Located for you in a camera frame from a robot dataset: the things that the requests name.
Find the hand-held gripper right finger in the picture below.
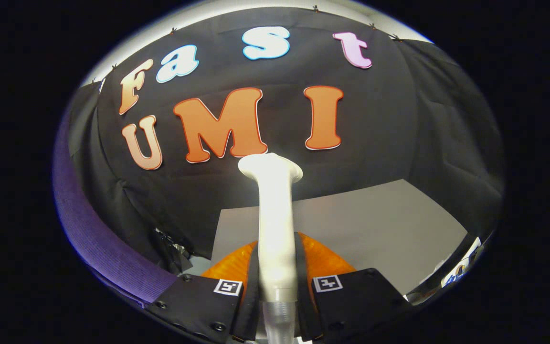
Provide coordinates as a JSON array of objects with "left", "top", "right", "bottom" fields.
[{"left": 296, "top": 232, "right": 407, "bottom": 344}]

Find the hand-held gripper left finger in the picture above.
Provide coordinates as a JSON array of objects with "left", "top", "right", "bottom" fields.
[{"left": 144, "top": 240, "right": 260, "bottom": 344}]

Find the white garment steamer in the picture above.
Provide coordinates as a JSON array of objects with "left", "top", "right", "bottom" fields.
[{"left": 238, "top": 153, "right": 303, "bottom": 344}]

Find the purple corduroy jacket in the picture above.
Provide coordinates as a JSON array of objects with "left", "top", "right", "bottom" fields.
[{"left": 53, "top": 110, "right": 178, "bottom": 309}]

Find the grey-topped drawer cabinet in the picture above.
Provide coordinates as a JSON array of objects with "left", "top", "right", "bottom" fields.
[{"left": 208, "top": 179, "right": 469, "bottom": 297}]

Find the white tray with colourful items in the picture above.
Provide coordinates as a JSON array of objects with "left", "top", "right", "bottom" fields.
[{"left": 442, "top": 236, "right": 483, "bottom": 287}]

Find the black backdrop cloth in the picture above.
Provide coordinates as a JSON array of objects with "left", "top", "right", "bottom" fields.
[{"left": 67, "top": 7, "right": 505, "bottom": 287}]

